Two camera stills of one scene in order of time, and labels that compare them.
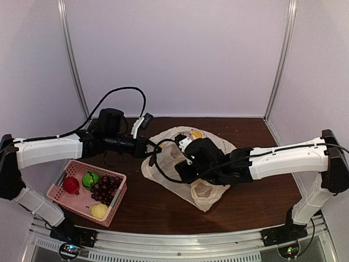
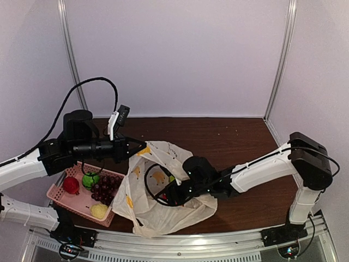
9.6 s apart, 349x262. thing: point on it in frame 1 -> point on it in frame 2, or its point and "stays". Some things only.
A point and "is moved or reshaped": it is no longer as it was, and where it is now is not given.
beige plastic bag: [166, 154] is moved or reshaped
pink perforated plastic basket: [89, 191] stays
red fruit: [71, 185] stays
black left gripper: [139, 150] -> [120, 152]
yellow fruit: [98, 210] stays
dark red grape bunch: [105, 190] stays
